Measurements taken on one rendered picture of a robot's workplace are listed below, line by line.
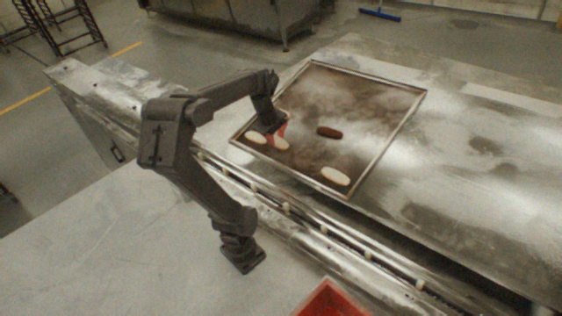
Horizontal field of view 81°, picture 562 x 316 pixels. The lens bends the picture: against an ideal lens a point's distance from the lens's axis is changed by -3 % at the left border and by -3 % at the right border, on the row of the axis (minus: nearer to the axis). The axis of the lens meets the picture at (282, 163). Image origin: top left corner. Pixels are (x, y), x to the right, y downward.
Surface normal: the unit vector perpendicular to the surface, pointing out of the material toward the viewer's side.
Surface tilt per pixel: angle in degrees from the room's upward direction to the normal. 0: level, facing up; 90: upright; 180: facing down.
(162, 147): 41
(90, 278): 0
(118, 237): 0
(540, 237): 10
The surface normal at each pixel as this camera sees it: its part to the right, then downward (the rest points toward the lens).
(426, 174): -0.26, -0.61
